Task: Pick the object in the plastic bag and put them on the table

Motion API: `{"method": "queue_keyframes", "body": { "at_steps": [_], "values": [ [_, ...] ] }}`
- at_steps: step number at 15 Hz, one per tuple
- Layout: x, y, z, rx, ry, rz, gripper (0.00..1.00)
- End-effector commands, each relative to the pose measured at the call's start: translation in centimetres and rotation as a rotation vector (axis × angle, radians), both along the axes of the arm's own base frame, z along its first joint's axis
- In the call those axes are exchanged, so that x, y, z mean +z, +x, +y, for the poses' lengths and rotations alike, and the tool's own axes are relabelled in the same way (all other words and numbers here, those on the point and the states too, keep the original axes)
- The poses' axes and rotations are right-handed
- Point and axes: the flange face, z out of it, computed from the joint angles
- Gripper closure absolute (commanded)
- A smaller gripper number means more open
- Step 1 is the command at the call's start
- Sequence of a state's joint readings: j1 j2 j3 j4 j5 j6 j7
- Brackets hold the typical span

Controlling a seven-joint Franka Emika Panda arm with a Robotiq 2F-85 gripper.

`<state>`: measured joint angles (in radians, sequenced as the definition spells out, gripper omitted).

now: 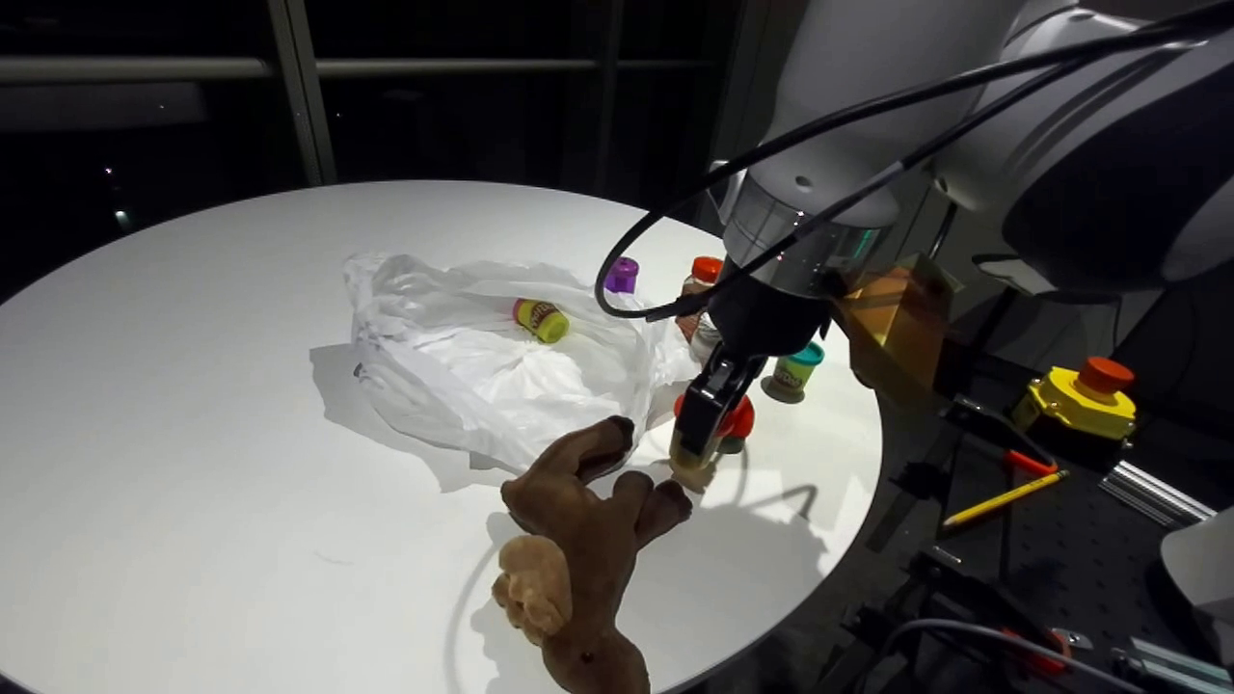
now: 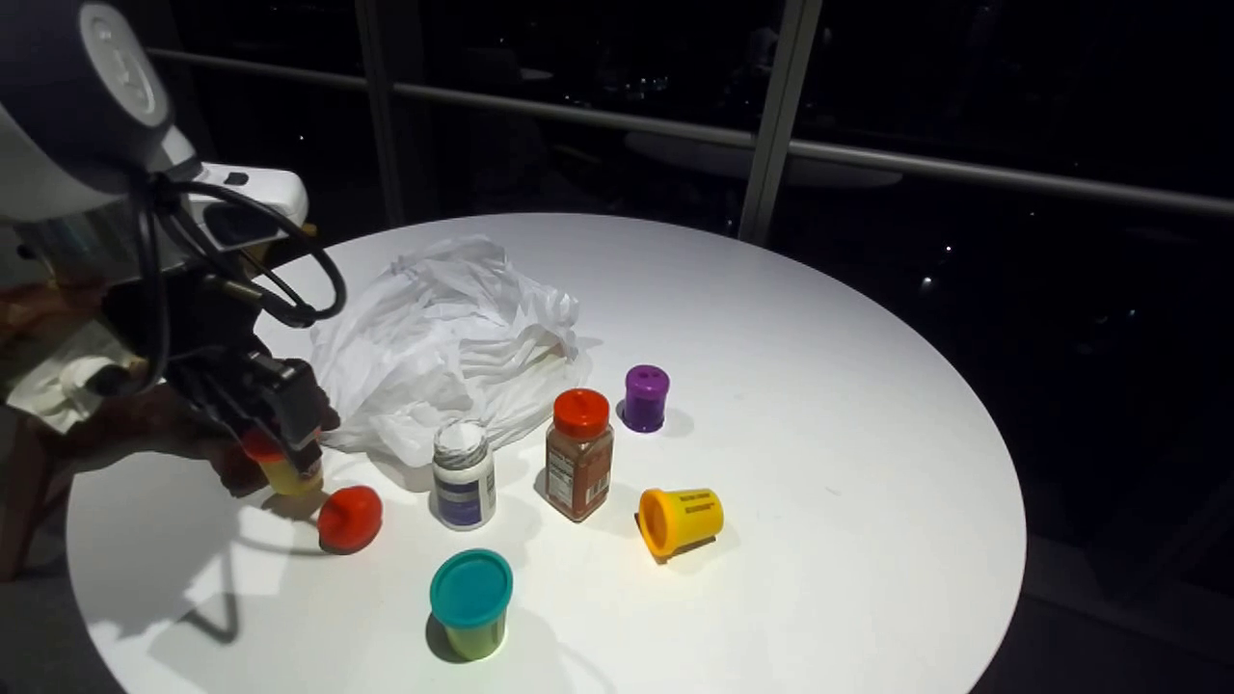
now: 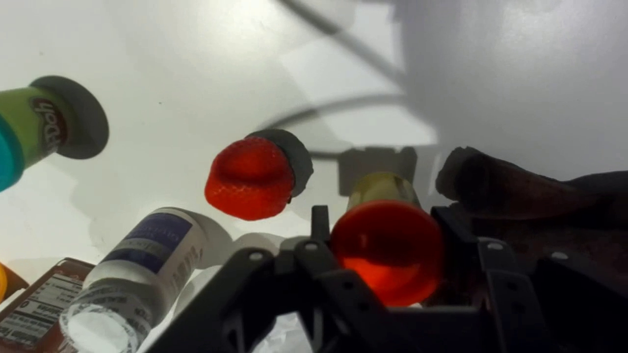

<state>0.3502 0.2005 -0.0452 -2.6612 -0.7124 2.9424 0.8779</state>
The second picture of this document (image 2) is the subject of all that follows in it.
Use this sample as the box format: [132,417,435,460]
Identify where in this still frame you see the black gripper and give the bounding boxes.
[107,271,336,463]

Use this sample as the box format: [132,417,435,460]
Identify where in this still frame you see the orange lid play-doh can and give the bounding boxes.
[241,429,325,519]

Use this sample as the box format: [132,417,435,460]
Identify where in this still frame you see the small red toy cup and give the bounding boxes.
[317,484,384,555]

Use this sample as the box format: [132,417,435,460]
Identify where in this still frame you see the white lid pill bottle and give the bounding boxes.
[434,421,494,529]

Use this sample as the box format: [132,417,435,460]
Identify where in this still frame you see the brown plush toy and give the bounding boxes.
[0,286,262,498]

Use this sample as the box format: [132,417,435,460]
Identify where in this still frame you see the teal lid play-doh can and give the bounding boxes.
[429,548,514,660]

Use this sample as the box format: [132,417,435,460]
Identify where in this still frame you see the spice jar orange lid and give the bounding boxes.
[539,389,614,525]

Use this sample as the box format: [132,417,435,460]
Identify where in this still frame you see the purple toy cup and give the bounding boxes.
[623,361,672,431]

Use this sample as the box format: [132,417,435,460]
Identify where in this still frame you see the yellow cup orange lid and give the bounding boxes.
[636,490,724,564]

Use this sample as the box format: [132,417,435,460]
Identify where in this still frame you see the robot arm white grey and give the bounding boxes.
[0,0,344,467]

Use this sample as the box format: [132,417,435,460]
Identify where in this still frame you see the white plastic bag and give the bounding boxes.
[309,240,580,467]

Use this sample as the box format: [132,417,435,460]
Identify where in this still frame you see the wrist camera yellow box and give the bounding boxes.
[3,325,142,431]

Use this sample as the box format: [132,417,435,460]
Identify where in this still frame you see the grey window frame post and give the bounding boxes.
[737,0,821,244]

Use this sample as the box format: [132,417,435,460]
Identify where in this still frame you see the grey horizontal rail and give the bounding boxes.
[147,44,1234,222]

